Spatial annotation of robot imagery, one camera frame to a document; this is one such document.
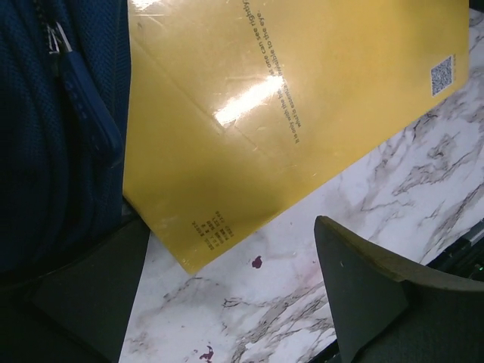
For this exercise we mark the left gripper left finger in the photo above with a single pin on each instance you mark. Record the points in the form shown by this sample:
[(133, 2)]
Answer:
[(75, 308)]

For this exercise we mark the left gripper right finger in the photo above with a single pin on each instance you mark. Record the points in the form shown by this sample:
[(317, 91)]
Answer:
[(397, 302)]

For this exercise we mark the navy blue student backpack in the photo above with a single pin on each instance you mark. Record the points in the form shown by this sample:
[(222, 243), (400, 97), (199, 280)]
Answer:
[(65, 82)]

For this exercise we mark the yellow notebook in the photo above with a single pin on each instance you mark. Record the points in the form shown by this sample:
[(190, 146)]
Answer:
[(240, 109)]

